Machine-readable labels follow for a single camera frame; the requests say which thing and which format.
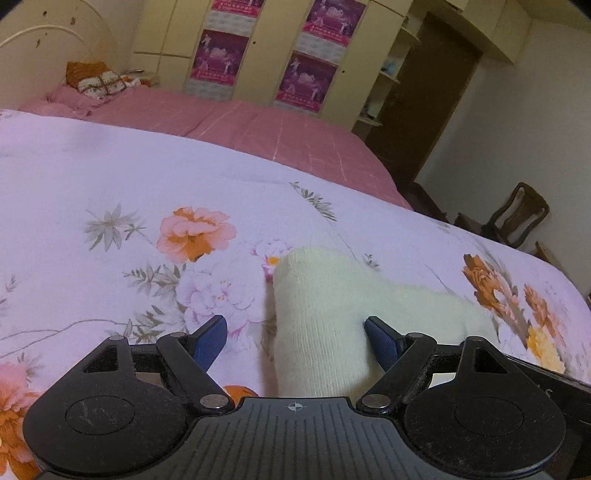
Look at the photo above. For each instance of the cream curved headboard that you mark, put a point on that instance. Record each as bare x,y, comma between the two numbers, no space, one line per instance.
55,41

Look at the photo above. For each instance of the floral printed blanket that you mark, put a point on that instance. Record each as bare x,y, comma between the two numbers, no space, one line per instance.
115,175

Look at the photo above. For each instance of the dark low seat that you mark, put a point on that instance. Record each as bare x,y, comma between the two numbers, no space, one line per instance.
425,203

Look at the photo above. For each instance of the cream wardrobe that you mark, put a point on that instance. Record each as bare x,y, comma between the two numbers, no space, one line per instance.
272,27

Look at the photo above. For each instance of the cream knit sweater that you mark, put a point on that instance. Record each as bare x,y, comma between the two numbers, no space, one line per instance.
323,304

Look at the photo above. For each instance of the teal shelf item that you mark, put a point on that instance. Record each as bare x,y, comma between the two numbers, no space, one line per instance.
392,66

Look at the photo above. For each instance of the wooden chair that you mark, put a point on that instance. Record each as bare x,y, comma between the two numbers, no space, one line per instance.
519,214

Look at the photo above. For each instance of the orange and white pillows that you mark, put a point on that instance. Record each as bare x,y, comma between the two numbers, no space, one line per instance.
104,85

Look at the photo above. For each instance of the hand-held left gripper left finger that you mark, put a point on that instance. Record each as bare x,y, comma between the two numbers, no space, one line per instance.
210,342

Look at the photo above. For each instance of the pink checked bed sheet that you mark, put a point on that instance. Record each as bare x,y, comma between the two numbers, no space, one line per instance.
277,134

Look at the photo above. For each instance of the dark brown door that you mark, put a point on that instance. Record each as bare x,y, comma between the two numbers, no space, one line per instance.
425,101

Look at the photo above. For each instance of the pink pillow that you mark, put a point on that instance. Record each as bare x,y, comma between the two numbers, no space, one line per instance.
67,99

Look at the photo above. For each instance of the purple wall poster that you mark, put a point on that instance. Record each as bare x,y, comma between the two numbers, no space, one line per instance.
307,83
217,60
235,11
332,23

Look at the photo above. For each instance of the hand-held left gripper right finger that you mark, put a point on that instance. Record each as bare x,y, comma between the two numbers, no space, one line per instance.
383,344

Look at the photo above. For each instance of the cream overhead cabinet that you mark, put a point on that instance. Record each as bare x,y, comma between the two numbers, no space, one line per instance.
489,27

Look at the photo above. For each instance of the orange cloth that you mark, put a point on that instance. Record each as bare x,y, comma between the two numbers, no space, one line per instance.
85,71

